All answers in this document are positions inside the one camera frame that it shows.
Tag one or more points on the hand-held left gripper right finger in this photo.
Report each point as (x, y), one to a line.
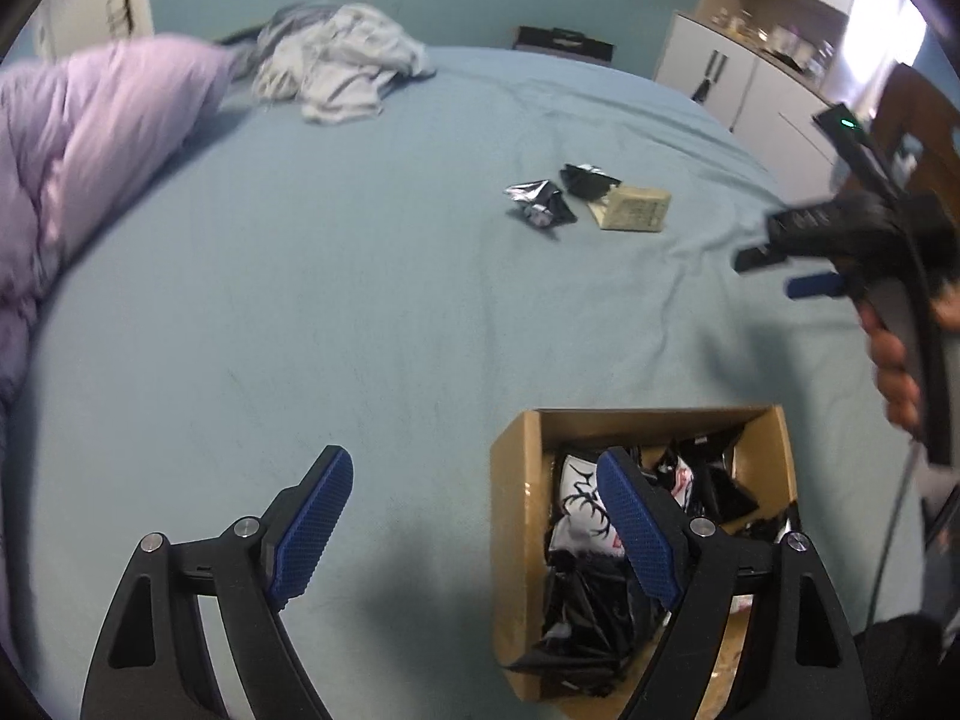
(637, 532)

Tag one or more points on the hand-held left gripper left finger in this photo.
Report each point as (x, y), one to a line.
(311, 525)

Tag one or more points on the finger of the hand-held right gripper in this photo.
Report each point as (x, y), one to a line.
(814, 286)
(757, 256)

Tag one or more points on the pile of black white packets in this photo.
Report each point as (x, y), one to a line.
(585, 592)

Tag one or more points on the brown cardboard box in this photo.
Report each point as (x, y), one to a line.
(525, 540)

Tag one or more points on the tan snack packet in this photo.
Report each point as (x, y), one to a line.
(634, 210)

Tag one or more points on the black white snack packet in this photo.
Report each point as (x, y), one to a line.
(589, 178)
(536, 202)

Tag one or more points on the person's right hand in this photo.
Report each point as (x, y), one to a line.
(892, 371)

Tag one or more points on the brown wooden chair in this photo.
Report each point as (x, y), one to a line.
(922, 112)

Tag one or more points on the white low cabinet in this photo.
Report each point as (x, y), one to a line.
(772, 112)

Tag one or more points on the group of toiletry bottles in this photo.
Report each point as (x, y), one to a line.
(780, 41)

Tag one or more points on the bed with blue sheet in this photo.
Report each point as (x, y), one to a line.
(337, 277)

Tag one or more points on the black bag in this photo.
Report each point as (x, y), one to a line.
(562, 43)

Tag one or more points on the dark cloth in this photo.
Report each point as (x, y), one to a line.
(907, 671)

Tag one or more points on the purple duvet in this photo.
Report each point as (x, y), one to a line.
(90, 165)

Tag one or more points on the grey crumpled clothes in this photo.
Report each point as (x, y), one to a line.
(345, 60)

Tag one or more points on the white door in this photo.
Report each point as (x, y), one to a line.
(75, 0)

